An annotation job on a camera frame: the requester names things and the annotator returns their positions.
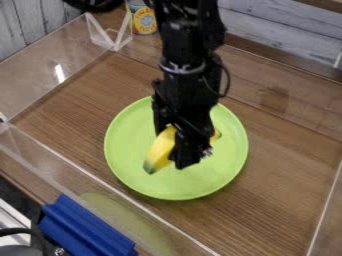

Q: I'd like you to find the yellow labelled can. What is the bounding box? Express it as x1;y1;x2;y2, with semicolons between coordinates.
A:
126;0;158;35

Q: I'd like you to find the black cable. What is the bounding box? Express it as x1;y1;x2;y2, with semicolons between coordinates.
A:
0;228;46;256

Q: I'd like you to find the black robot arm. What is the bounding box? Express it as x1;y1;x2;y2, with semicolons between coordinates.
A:
142;0;231;169

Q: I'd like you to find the blue plastic clamp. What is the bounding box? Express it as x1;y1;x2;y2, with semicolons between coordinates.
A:
39;194;139;256

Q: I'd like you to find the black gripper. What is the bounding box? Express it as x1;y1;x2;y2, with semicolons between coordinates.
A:
153;58;230;170

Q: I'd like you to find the green plate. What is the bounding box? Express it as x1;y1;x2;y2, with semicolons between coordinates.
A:
103;97;249;201

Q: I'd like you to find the yellow toy banana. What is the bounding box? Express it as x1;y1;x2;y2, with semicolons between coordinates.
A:
143;126;222;174

